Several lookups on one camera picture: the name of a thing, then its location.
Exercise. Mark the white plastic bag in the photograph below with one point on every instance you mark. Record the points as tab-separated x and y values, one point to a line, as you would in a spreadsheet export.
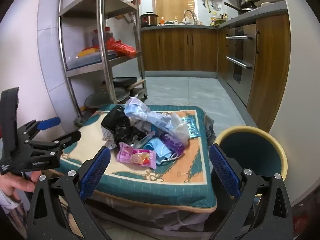
178	127

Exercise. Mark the stainless steel shelf rack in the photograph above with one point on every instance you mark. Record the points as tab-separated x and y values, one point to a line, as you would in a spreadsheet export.
105	42

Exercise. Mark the steel kitchen faucet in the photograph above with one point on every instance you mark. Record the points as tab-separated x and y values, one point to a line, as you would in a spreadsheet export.
185	16

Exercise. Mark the black tray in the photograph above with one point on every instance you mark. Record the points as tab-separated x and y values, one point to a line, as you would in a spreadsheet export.
122	81

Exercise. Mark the dark jar with red lid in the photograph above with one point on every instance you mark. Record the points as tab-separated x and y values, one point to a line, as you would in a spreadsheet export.
110	33

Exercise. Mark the pink snack packet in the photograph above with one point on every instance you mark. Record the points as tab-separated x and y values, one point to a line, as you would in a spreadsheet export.
135	156

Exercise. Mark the small soap bottle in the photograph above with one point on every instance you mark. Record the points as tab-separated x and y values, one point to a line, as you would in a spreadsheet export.
176	21

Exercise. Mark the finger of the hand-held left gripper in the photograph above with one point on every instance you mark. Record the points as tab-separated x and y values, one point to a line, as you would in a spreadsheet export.
51	122
67	138

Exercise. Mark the blue printed wrapper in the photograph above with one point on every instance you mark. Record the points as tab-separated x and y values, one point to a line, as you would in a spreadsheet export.
142	112

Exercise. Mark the black plastic bag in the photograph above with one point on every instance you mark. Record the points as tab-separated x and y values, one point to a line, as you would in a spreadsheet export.
120	125

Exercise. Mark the blue bin with yellow rim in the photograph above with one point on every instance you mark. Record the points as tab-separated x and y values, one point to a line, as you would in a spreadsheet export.
250	150

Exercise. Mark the purple plastic bottle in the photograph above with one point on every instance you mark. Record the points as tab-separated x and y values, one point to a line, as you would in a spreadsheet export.
170	140

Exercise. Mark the silver printed wrapper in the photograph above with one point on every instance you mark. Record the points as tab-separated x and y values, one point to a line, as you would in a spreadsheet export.
138	125
108	140

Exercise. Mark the grey pan lid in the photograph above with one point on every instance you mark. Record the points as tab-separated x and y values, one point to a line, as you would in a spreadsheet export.
100	100

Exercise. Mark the person's left forearm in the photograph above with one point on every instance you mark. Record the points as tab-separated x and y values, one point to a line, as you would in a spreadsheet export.
6	201

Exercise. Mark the wooden window blind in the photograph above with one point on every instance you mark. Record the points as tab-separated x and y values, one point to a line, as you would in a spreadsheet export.
172	2

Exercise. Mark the teal printed cushion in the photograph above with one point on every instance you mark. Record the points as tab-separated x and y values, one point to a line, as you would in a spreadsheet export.
175	170

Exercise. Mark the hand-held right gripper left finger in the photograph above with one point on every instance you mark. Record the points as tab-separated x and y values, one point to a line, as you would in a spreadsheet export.
96	170

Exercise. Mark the pale green packet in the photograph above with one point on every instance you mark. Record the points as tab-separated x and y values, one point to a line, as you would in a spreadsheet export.
143	140

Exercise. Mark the blue blister pill pack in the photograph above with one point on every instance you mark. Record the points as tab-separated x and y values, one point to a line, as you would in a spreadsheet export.
192	127

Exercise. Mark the person's left hand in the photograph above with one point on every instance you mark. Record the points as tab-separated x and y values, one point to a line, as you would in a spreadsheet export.
15	182

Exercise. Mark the steel built-in oven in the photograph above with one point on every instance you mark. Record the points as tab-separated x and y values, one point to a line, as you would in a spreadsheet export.
240	52

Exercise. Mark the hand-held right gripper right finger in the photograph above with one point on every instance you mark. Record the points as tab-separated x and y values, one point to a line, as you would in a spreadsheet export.
223	170

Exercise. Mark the dark rice cooker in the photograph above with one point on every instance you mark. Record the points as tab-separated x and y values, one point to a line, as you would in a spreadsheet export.
148	20

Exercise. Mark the wooden kitchen cabinet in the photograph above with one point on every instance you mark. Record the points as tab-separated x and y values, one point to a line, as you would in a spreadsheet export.
175	50

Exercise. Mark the black wok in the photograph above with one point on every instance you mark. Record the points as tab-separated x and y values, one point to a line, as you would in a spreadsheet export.
246	10

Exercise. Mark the blue face mask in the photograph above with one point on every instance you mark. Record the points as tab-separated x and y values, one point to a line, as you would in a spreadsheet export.
152	149

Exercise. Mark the wooden board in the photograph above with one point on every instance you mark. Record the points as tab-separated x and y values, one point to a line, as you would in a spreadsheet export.
137	83

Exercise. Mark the yellow packet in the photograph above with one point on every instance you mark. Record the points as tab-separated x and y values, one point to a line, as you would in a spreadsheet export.
87	52

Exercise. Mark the orange bottle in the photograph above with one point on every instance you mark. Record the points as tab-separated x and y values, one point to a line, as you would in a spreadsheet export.
163	21

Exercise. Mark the red plastic bag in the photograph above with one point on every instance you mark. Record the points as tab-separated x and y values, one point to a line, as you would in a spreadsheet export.
120	47

